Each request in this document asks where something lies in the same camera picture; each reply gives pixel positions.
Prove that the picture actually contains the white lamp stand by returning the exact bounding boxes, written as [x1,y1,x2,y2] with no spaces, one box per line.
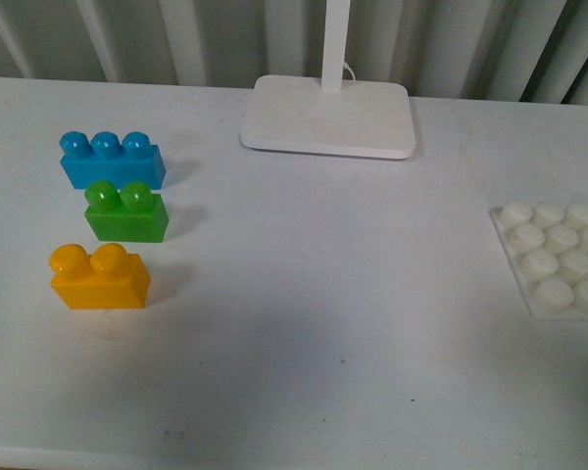
[239,1,416,160]

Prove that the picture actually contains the green two-stud toy block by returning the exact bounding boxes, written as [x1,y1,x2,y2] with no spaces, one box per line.
[84,180,169,243]

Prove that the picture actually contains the white studded base plate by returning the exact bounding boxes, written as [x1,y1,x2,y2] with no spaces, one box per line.
[490,201,588,321]

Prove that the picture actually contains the yellow two-stud toy block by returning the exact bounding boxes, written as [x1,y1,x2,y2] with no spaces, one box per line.
[49,243,151,309]

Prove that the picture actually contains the blue three-stud toy block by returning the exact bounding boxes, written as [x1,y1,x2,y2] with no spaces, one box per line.
[59,131,167,190]

